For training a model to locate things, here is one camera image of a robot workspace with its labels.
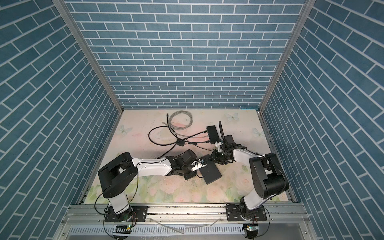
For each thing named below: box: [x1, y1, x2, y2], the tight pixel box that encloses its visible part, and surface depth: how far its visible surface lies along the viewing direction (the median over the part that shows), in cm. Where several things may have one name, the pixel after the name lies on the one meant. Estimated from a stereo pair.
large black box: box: [199, 154, 222, 185], surface depth 88 cm
